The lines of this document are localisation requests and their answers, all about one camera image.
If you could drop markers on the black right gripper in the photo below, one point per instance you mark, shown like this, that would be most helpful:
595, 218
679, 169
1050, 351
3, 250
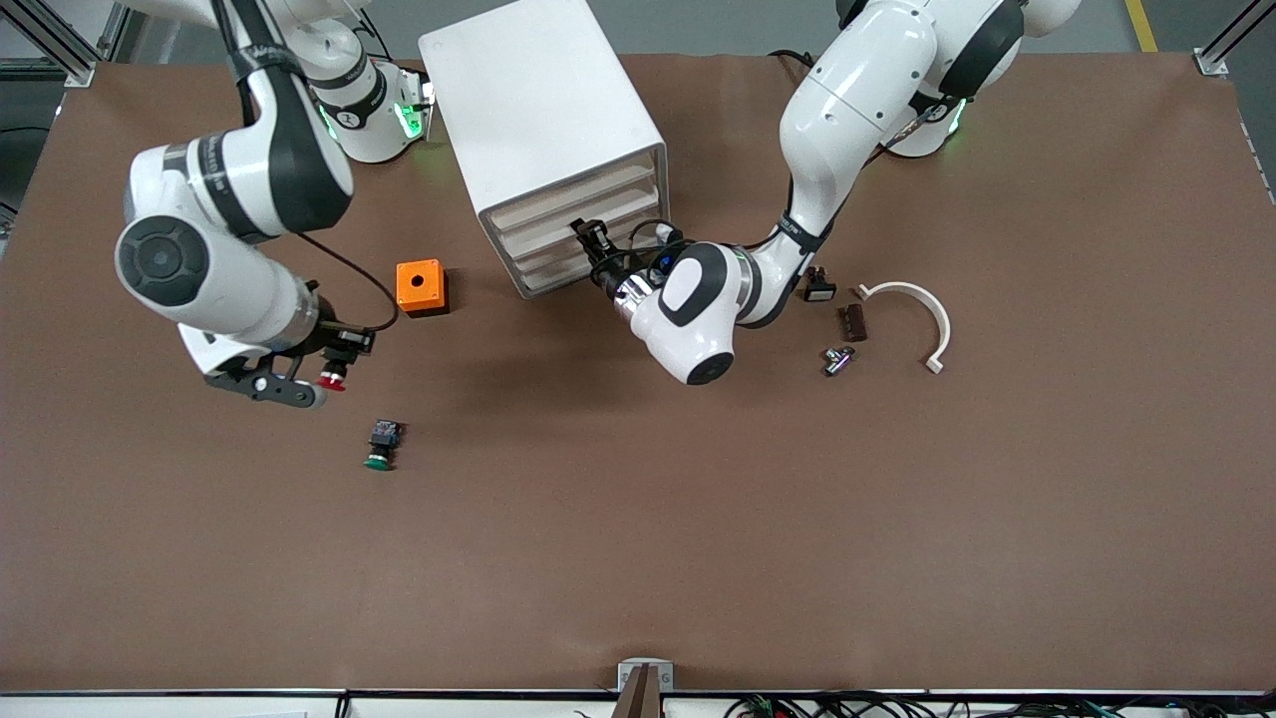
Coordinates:
333, 340

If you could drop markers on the orange button enclosure box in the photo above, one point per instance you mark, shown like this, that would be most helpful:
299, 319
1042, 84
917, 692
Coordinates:
419, 284

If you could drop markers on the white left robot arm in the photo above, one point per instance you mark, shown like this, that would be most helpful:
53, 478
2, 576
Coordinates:
847, 90

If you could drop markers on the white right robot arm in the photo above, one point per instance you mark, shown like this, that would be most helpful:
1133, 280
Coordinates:
199, 259

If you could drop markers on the brown post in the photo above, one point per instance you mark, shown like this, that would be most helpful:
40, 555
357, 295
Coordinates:
643, 700

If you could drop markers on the green push button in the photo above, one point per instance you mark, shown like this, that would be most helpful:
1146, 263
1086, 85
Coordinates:
384, 435

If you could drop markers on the white table edge rail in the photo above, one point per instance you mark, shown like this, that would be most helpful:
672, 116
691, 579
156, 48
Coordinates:
199, 706

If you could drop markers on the red push button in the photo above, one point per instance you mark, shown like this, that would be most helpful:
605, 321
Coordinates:
332, 381

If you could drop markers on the brown terminal block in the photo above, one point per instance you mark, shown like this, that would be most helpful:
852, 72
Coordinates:
855, 322

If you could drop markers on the black white-faced switch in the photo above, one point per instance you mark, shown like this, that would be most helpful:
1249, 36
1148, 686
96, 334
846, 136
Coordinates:
821, 291

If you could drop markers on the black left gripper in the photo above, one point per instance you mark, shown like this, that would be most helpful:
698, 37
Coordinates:
608, 270

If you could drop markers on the silver purple small part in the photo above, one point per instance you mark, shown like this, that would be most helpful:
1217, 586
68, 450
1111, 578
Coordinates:
837, 361

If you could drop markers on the aluminium frame profile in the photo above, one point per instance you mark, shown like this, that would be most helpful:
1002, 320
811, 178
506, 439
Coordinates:
60, 50
1213, 62

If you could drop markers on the white curved bracket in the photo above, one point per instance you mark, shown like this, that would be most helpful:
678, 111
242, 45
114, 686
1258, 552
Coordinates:
937, 317

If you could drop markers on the grey metal table bracket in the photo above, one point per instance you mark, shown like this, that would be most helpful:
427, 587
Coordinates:
628, 673

